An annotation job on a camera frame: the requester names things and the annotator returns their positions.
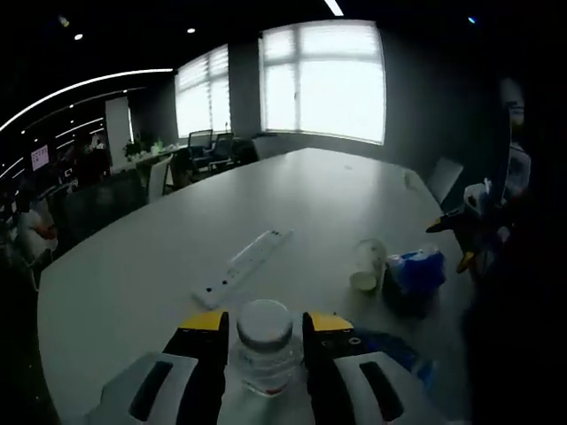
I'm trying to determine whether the green potted plant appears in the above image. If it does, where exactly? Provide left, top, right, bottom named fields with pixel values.
left=122, top=135, right=147, bottom=163

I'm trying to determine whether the clear plastic water bottle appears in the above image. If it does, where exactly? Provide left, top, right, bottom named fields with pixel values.
left=228, top=299, right=307, bottom=399

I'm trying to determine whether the long curved ceiling light strip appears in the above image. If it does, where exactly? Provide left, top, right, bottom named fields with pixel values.
left=0, top=67, right=175, bottom=134

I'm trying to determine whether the window with white blinds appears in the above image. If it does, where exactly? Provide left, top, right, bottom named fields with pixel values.
left=175, top=43, right=231, bottom=139

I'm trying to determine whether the white power strip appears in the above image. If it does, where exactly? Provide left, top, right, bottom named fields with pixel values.
left=190, top=228, right=294, bottom=310

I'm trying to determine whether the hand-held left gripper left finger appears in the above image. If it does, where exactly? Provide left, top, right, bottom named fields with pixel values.
left=83, top=309, right=231, bottom=425

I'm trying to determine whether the black mesh office chair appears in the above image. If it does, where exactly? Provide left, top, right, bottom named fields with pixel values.
left=207, top=132, right=236, bottom=172
left=188, top=129, right=214, bottom=172

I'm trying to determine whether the white wall sign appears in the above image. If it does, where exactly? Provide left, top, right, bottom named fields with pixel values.
left=30, top=144, right=50, bottom=173

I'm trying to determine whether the white paper cup green print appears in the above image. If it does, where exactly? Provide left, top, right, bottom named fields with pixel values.
left=349, top=237, right=387, bottom=294

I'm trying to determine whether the white desk panel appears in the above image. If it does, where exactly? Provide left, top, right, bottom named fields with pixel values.
left=145, top=153, right=175, bottom=204

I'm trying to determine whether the large bright window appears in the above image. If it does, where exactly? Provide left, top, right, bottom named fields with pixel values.
left=259, top=19, right=386, bottom=146

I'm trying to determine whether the blue tissue pack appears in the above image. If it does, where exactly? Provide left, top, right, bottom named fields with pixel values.
left=383, top=250, right=447, bottom=318

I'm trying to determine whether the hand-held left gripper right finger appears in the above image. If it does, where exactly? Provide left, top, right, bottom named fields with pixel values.
left=301, top=310, right=448, bottom=425

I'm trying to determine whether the blue cloth packet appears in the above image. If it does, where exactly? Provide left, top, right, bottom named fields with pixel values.
left=353, top=326, right=438, bottom=393

